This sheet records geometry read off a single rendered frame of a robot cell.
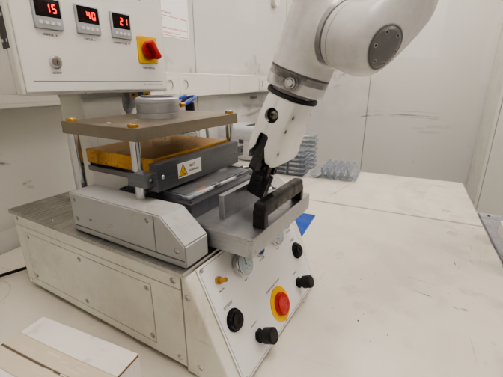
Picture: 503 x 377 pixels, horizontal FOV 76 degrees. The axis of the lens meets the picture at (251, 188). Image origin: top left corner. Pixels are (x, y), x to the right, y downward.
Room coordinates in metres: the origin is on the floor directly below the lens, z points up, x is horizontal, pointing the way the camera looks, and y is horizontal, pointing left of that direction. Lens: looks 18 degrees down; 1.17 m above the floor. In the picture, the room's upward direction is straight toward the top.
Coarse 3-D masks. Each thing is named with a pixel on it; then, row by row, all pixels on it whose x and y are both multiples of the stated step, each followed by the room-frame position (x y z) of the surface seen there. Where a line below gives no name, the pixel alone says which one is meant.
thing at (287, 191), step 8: (288, 184) 0.51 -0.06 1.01; (296, 184) 0.52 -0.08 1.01; (272, 192) 0.47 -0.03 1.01; (280, 192) 0.47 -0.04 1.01; (288, 192) 0.49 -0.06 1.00; (296, 192) 0.52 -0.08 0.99; (264, 200) 0.43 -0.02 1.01; (272, 200) 0.44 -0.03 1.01; (280, 200) 0.46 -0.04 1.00; (256, 208) 0.42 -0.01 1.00; (264, 208) 0.42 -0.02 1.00; (272, 208) 0.44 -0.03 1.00; (256, 216) 0.42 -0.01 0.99; (264, 216) 0.42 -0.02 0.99; (256, 224) 0.42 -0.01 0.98; (264, 224) 0.42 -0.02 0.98
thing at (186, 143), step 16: (112, 144) 0.61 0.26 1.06; (128, 144) 0.61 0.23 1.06; (144, 144) 0.61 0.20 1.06; (160, 144) 0.60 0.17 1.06; (176, 144) 0.61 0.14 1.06; (192, 144) 0.61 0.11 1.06; (208, 144) 0.61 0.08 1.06; (96, 160) 0.56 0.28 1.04; (112, 160) 0.53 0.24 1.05; (128, 160) 0.51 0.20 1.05; (144, 160) 0.49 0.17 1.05; (160, 160) 0.50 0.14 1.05
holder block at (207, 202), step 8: (248, 176) 0.61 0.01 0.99; (232, 184) 0.56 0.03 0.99; (152, 192) 0.51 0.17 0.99; (160, 192) 0.51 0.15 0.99; (216, 192) 0.51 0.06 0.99; (168, 200) 0.48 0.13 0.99; (176, 200) 0.47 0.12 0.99; (192, 200) 0.47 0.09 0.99; (200, 200) 0.47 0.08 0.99; (208, 200) 0.49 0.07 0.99; (216, 200) 0.51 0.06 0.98; (192, 208) 0.45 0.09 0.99; (200, 208) 0.47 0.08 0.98; (208, 208) 0.49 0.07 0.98; (192, 216) 0.45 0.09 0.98
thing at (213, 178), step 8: (224, 168) 0.63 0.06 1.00; (232, 168) 0.63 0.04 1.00; (208, 176) 0.58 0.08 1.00; (216, 176) 0.58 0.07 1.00; (224, 176) 0.58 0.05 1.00; (232, 176) 0.58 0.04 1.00; (184, 184) 0.53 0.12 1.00; (192, 184) 0.53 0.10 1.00; (200, 184) 0.53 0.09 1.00; (208, 184) 0.53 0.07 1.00; (176, 192) 0.48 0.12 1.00; (184, 192) 0.48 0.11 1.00; (192, 192) 0.48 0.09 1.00
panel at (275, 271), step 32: (224, 256) 0.44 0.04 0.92; (256, 256) 0.50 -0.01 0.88; (288, 256) 0.57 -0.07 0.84; (224, 288) 0.41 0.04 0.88; (256, 288) 0.46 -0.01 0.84; (288, 288) 0.52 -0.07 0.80; (224, 320) 0.38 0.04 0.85; (256, 320) 0.42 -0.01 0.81; (288, 320) 0.48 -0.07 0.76; (256, 352) 0.39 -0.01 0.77
